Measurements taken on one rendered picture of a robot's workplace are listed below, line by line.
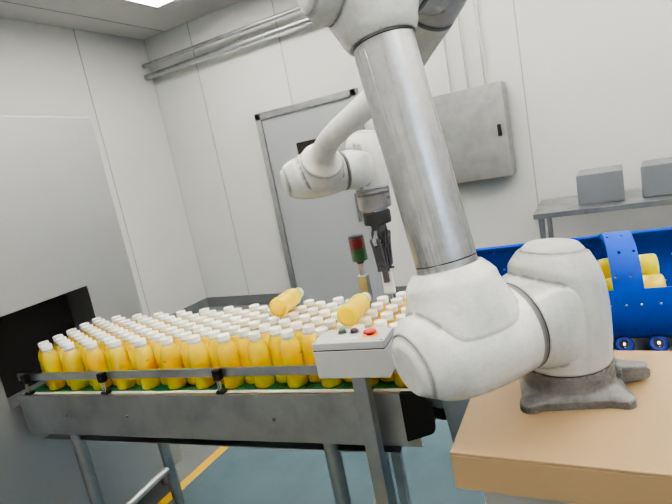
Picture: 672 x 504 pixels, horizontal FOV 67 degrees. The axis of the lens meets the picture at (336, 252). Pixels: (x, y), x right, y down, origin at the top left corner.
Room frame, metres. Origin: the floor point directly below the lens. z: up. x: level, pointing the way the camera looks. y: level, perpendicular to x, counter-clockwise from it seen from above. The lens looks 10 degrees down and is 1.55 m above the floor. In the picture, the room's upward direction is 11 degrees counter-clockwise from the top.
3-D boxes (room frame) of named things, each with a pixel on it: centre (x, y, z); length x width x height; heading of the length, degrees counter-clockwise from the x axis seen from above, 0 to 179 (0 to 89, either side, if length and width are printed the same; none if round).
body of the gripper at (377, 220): (1.36, -0.13, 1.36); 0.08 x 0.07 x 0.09; 157
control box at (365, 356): (1.28, 0.00, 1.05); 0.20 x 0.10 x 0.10; 67
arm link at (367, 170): (1.36, -0.12, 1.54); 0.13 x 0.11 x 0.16; 109
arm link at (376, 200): (1.36, -0.13, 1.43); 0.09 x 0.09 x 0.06
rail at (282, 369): (1.62, 0.59, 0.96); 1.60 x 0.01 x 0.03; 67
